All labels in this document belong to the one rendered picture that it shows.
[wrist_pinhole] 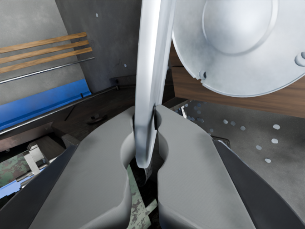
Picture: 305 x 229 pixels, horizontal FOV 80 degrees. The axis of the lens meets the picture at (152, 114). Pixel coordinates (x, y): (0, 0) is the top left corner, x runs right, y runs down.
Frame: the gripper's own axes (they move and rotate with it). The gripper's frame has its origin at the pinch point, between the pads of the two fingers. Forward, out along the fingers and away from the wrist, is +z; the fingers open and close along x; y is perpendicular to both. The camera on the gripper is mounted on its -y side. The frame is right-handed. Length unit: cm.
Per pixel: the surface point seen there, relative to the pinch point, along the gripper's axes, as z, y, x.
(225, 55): 26.5, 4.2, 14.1
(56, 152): 34, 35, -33
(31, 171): 34, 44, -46
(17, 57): 118, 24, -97
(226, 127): 63, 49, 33
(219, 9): 27.6, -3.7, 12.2
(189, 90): 36.7, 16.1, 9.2
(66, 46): 140, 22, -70
